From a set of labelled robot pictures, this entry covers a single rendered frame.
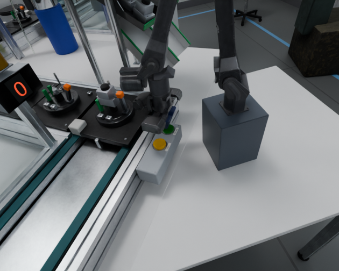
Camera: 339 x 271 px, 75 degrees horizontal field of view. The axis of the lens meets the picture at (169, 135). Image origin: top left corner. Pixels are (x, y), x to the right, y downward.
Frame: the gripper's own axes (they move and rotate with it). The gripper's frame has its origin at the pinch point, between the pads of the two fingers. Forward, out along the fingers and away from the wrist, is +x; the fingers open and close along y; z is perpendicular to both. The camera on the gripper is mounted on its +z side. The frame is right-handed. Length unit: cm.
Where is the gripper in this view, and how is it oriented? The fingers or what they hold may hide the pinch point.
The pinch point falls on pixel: (164, 120)
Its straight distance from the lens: 71.2
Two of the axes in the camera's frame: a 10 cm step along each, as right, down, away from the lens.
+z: -9.2, -2.1, 3.2
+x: 1.0, 6.8, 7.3
